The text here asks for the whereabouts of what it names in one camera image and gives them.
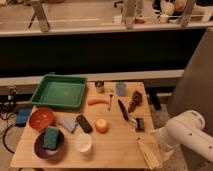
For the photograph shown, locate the blue plastic cup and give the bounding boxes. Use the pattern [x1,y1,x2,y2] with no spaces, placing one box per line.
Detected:
[116,82,127,96]

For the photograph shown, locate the black dish brush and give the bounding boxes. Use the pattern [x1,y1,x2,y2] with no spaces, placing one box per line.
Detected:
[129,116,145,132]

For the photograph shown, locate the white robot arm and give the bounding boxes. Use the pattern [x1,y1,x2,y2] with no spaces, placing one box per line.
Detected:
[154,110,213,163]

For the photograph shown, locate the red bowl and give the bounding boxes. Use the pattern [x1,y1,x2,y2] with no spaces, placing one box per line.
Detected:
[29,108,55,131]

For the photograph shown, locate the purple plate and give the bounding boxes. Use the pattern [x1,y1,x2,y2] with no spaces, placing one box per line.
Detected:
[34,131,65,160]

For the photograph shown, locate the orange carrot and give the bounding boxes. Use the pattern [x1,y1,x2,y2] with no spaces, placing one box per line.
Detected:
[87,99,109,105]

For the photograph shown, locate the white translucent cup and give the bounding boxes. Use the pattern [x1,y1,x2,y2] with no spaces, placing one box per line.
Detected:
[74,133,92,154]

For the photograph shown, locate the green sponge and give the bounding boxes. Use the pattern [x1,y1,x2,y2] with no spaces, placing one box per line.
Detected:
[42,126,59,150]

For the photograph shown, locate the green plastic tray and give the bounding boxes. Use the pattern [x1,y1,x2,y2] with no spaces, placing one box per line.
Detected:
[30,74,87,110]

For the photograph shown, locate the orange apple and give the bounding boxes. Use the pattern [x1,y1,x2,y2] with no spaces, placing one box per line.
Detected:
[95,119,108,133]

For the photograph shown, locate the black cables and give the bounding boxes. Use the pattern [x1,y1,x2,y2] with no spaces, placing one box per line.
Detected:
[0,99,18,154]

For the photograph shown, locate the black handled knife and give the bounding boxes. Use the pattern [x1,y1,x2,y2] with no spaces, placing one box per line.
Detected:
[118,100,129,121]

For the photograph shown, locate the metal fork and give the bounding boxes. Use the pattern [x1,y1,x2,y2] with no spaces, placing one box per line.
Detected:
[108,93,114,111]

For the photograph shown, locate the brown pine cone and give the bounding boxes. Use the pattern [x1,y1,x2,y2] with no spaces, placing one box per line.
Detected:
[128,91,143,113]

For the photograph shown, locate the blue box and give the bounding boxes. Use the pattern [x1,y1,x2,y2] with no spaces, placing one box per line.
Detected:
[15,108,31,127]

